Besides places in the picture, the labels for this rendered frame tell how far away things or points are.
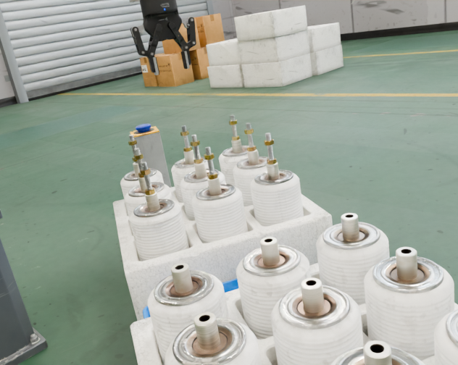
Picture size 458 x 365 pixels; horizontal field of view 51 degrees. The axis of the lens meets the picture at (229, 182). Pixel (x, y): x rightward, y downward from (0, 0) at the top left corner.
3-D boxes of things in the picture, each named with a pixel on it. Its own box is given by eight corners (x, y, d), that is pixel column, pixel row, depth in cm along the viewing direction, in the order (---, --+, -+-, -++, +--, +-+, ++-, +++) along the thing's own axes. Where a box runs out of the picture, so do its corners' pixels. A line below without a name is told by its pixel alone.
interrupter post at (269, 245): (267, 269, 61) (263, 246, 60) (259, 261, 63) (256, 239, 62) (283, 263, 61) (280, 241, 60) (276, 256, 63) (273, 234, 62)
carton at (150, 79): (167, 80, 526) (161, 53, 516) (180, 80, 508) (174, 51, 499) (144, 86, 508) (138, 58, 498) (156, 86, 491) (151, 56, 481)
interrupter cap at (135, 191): (169, 191, 96) (168, 187, 95) (132, 201, 93) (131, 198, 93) (159, 182, 102) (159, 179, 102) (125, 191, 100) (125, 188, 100)
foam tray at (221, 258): (147, 359, 86) (124, 273, 81) (129, 266, 122) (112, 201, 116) (340, 296, 95) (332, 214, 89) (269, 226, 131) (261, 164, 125)
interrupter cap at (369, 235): (340, 257, 60) (340, 252, 60) (313, 235, 67) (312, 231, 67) (392, 240, 62) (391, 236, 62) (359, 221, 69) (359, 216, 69)
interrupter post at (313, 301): (309, 319, 50) (306, 291, 49) (299, 307, 52) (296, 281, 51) (330, 311, 50) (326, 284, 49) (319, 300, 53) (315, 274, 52)
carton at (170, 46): (201, 48, 478) (195, 17, 469) (182, 52, 463) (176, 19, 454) (182, 50, 499) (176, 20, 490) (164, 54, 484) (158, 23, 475)
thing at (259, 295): (270, 408, 62) (250, 290, 56) (246, 363, 71) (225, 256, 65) (335, 382, 65) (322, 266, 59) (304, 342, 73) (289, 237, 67)
